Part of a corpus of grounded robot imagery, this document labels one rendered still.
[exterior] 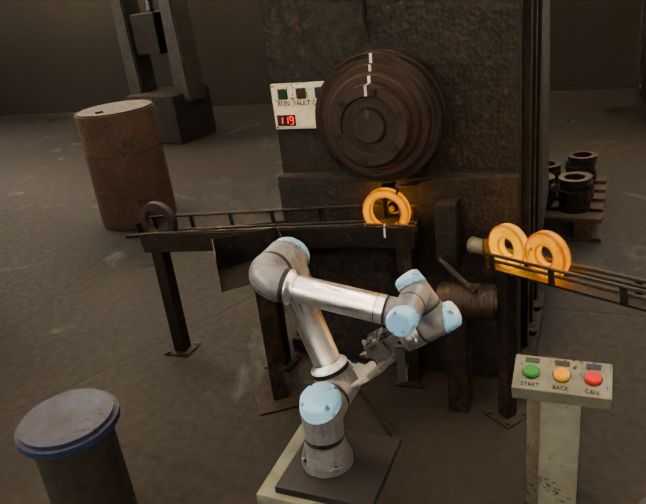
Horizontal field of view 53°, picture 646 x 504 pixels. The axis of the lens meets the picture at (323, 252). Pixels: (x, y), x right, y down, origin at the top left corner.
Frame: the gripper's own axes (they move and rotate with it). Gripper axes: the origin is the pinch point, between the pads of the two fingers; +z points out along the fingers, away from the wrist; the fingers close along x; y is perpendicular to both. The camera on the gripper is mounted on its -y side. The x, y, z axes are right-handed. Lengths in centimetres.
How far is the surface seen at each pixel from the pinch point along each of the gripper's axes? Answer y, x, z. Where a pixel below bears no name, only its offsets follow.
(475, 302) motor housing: -24, -54, -23
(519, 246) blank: -12, -50, -48
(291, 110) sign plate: 66, -96, 3
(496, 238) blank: -8, -57, -42
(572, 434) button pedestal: -40, 9, -43
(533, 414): -42, -7, -32
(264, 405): -20, -51, 76
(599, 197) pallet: -97, -254, -63
